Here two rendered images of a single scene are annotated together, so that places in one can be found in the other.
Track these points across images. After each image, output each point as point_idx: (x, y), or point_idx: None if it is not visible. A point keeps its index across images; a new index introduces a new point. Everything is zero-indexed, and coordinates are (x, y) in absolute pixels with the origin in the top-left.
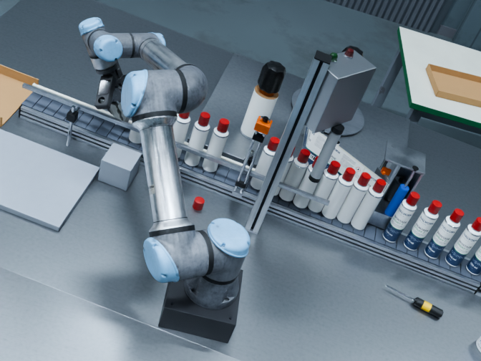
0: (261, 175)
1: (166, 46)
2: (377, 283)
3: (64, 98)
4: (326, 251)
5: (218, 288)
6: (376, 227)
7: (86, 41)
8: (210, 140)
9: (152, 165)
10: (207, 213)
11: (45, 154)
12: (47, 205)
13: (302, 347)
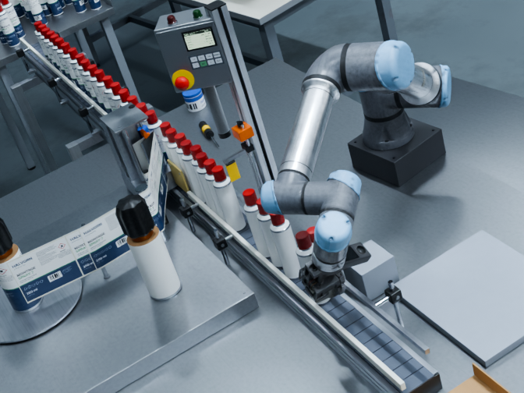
0: (242, 196)
1: None
2: (221, 154)
3: (385, 317)
4: (232, 182)
5: None
6: None
7: (352, 224)
8: (229, 286)
9: (415, 65)
10: None
11: (444, 313)
12: (479, 252)
13: (341, 125)
